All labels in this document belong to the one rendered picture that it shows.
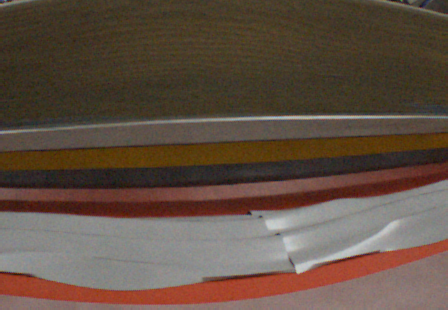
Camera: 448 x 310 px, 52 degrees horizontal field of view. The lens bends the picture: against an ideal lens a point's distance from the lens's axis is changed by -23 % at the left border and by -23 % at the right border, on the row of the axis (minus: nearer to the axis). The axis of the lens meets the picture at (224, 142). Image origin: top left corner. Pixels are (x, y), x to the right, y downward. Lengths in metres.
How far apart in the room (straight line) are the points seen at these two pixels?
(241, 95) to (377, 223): 0.09
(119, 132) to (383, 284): 0.13
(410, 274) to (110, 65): 0.16
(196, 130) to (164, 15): 0.05
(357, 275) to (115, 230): 0.09
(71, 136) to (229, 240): 0.08
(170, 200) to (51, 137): 0.07
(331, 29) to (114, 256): 0.15
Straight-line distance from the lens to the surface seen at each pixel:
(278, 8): 0.26
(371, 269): 0.18
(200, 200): 0.27
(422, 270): 0.18
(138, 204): 0.26
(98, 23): 0.24
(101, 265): 0.17
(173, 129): 0.24
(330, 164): 0.28
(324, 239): 0.20
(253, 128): 0.24
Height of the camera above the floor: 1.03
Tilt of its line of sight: 11 degrees down
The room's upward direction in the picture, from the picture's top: straight up
